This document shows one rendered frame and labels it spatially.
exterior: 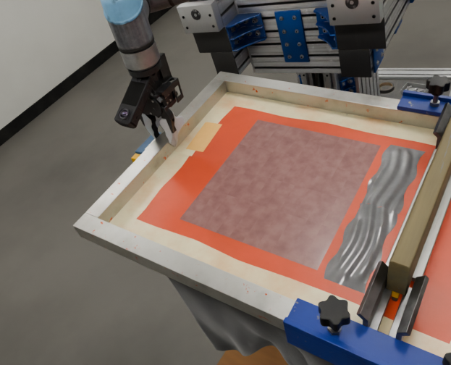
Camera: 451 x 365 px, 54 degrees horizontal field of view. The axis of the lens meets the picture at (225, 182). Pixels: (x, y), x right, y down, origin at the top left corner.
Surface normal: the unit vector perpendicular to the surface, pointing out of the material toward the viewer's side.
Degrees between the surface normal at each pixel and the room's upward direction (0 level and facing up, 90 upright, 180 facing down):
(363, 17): 90
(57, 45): 90
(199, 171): 7
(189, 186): 7
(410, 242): 7
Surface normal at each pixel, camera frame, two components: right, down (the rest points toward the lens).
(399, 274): -0.52, 0.67
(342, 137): -0.19, -0.69
